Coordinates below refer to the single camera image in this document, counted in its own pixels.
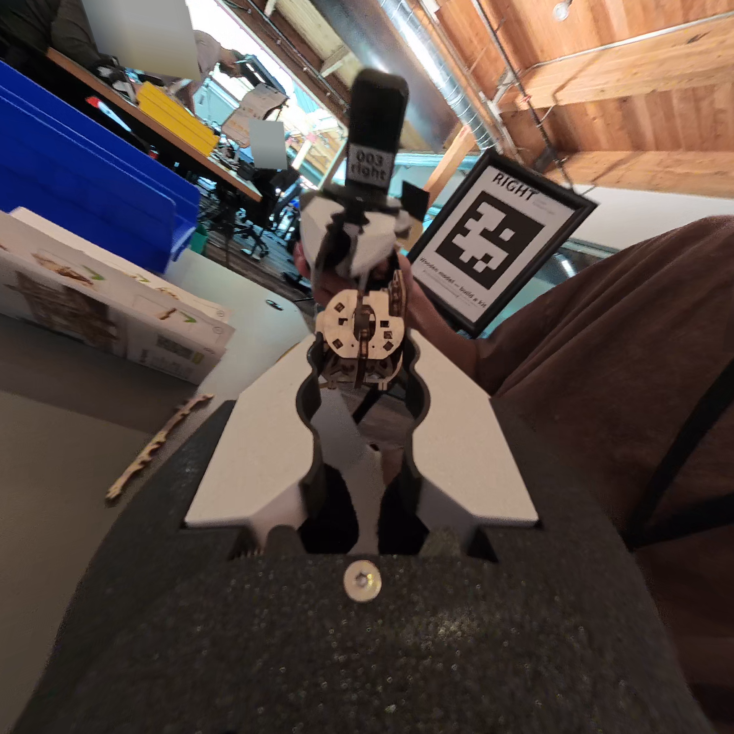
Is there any yellow storage bin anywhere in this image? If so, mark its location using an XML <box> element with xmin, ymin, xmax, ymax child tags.
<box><xmin>135</xmin><ymin>80</ymin><xmax>221</xmax><ymax>157</ymax></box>

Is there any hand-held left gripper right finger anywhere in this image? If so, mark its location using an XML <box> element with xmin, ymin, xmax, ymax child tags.
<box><xmin>401</xmin><ymin>331</ymin><xmax>541</xmax><ymax>533</ymax></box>

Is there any person's right hand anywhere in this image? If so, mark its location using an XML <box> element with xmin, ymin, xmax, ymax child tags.
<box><xmin>294</xmin><ymin>244</ymin><xmax>443</xmax><ymax>340</ymax></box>

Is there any black office chair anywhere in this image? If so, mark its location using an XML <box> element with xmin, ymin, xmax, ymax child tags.
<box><xmin>225</xmin><ymin>188</ymin><xmax>271</xmax><ymax>260</ymax></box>

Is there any wooden model assembly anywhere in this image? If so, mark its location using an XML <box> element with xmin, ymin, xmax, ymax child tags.
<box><xmin>314</xmin><ymin>288</ymin><xmax>407</xmax><ymax>392</ymax></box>

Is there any wooden workbench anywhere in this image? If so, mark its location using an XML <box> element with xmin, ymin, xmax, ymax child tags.
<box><xmin>45</xmin><ymin>47</ymin><xmax>263</xmax><ymax>203</ymax></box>

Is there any thin toothed wooden part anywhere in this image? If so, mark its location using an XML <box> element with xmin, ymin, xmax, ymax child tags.
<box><xmin>389</xmin><ymin>268</ymin><xmax>409</xmax><ymax>323</ymax></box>

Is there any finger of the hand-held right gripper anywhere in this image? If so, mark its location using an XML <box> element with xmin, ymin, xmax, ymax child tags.
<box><xmin>351</xmin><ymin>208</ymin><xmax>412</xmax><ymax>277</ymax></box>
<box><xmin>300</xmin><ymin>194</ymin><xmax>349</xmax><ymax>277</ymax></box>

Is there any person's right forearm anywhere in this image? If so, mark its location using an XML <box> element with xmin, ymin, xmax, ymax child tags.
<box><xmin>427</xmin><ymin>298</ymin><xmax>500</xmax><ymax>398</ymax></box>

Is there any jagged wooden strip part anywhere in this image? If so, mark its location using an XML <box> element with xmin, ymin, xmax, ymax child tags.
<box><xmin>104</xmin><ymin>392</ymin><xmax>215</xmax><ymax>507</ymax></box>

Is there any black strap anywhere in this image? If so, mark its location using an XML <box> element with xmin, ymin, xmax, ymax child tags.
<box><xmin>624</xmin><ymin>367</ymin><xmax>734</xmax><ymax>552</ymax></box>

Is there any black framed marker sign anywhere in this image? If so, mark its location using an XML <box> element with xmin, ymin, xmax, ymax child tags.
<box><xmin>405</xmin><ymin>148</ymin><xmax>599</xmax><ymax>340</ymax></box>

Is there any large blue storage bin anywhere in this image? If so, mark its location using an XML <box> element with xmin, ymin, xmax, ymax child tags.
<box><xmin>0</xmin><ymin>59</ymin><xmax>201</xmax><ymax>276</ymax></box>

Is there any silver spiral duct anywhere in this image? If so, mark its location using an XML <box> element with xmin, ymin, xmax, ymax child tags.
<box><xmin>377</xmin><ymin>0</ymin><xmax>501</xmax><ymax>151</ymax></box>

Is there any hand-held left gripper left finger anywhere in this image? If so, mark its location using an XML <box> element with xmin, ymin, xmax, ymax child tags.
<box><xmin>185</xmin><ymin>335</ymin><xmax>328</xmax><ymax>534</ymax></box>

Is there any white model kit box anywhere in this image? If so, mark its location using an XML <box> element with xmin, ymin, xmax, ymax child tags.
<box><xmin>0</xmin><ymin>206</ymin><xmax>237</xmax><ymax>386</ymax></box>

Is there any grey ventilation duct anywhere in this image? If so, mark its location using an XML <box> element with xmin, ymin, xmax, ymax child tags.
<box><xmin>310</xmin><ymin>0</ymin><xmax>461</xmax><ymax>154</ymax></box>

